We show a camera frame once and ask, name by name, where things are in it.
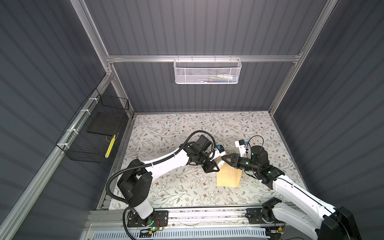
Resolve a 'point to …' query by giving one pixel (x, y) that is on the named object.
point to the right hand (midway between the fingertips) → (224, 159)
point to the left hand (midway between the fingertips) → (218, 168)
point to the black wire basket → (90, 135)
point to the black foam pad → (105, 123)
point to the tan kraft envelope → (228, 176)
